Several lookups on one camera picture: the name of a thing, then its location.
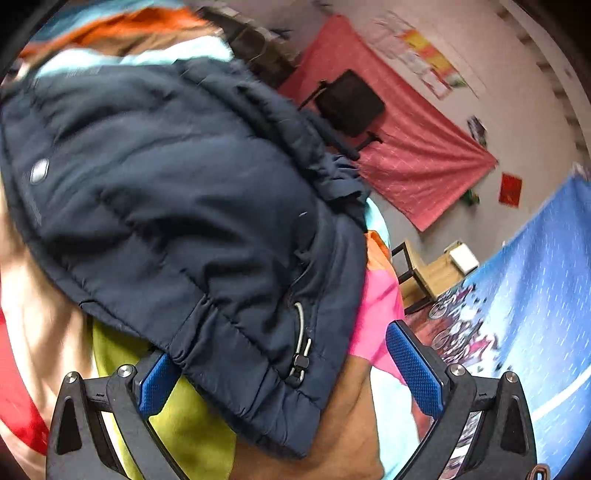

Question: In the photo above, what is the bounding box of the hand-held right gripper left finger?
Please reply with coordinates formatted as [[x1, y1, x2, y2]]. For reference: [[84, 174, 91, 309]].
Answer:
[[46, 351, 190, 480]]

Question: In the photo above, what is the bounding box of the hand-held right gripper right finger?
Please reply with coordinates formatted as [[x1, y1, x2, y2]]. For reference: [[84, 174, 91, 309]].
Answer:
[[385, 319, 539, 480]]

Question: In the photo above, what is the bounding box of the navy padded jacket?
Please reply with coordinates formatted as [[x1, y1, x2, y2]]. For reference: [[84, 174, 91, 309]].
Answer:
[[0, 58, 372, 460]]

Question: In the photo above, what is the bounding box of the colourful striped blanket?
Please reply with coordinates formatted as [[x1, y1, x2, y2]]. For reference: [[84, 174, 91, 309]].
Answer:
[[0, 0, 435, 480]]

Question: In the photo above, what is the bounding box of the small wooden table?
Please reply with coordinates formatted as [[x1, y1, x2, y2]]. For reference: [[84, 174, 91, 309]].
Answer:
[[392, 240, 481, 315]]

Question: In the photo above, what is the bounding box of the white box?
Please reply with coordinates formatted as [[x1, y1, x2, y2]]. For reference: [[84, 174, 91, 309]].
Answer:
[[445, 240, 480, 273]]

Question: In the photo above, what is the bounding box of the blue printed curtain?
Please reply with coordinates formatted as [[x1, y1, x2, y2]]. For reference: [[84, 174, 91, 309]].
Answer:
[[406, 164, 591, 480]]

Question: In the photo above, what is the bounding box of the black office chair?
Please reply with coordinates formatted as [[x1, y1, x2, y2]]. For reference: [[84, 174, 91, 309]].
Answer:
[[298, 69, 386, 160]]

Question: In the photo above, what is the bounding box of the cluttered desk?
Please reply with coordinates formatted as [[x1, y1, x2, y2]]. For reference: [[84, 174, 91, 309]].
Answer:
[[198, 7, 298, 88]]

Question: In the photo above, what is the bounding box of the red paper wall decoration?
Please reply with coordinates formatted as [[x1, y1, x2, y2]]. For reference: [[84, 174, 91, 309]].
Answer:
[[499, 172, 523, 206]]

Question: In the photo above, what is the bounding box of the red checked wall cloth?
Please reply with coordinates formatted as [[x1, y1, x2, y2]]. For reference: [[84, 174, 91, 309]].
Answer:
[[277, 14, 499, 232]]

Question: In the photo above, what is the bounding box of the group of wall certificates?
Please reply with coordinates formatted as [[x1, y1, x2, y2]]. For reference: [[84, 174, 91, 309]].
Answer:
[[369, 11, 469, 100]]

